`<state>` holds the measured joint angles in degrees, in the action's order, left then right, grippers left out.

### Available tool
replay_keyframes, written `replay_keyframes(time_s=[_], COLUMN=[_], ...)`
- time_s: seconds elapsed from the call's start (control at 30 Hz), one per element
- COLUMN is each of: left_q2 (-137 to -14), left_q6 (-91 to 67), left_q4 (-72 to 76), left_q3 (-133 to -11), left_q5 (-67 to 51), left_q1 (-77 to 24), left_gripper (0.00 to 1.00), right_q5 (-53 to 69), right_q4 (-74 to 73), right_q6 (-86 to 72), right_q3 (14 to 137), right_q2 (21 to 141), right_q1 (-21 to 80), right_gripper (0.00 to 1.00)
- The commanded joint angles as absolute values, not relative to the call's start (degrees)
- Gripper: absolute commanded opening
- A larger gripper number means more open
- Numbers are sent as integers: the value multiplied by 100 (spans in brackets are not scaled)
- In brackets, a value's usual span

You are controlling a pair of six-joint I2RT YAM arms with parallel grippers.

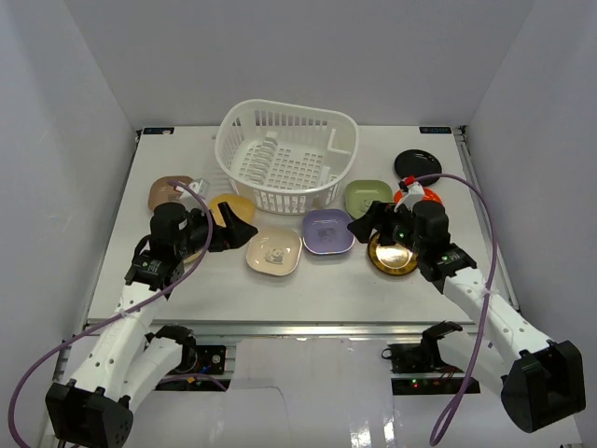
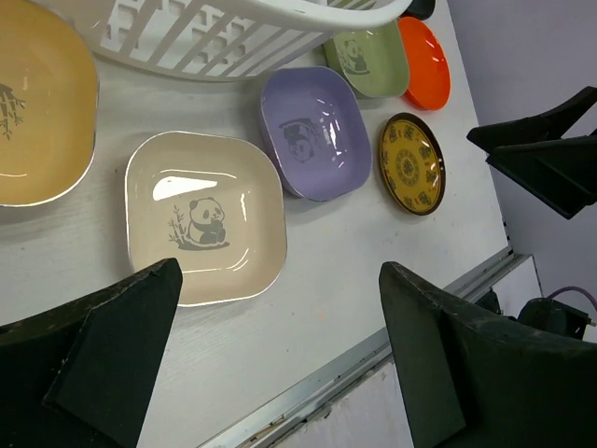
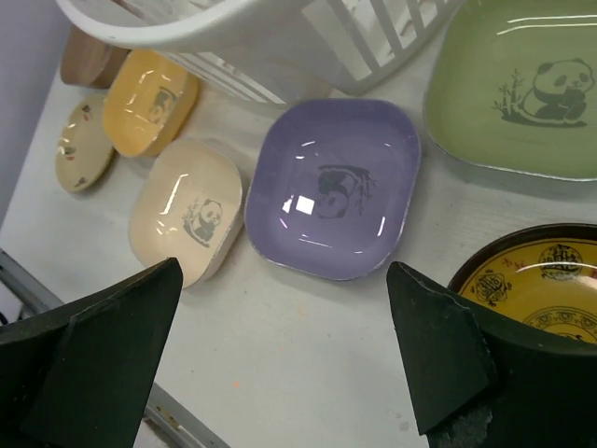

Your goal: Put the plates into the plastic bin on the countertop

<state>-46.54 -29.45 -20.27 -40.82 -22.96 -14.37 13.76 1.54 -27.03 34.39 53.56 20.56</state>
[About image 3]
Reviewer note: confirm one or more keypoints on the gold black round plate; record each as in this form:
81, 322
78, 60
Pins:
535, 290

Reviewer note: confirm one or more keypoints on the yellow square panda plate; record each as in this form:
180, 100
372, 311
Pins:
148, 104

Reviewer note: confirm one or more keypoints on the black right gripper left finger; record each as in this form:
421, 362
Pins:
80, 375

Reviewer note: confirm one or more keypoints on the cream square panda plate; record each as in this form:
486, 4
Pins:
190, 208

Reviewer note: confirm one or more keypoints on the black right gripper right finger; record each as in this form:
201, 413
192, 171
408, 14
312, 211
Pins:
480, 379

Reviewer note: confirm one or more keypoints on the green square panda plate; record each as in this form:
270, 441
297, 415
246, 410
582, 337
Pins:
514, 88

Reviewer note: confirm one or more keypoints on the white plastic slotted bin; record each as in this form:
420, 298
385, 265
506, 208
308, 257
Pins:
272, 52

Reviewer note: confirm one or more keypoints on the cream round floral plate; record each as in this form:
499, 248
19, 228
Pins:
84, 151

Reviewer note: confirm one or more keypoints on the purple square panda plate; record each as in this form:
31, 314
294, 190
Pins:
332, 187

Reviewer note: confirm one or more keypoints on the aluminium table frame rail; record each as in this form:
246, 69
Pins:
166, 423

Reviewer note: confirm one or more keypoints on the brown wooden round plate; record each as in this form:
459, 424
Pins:
89, 62

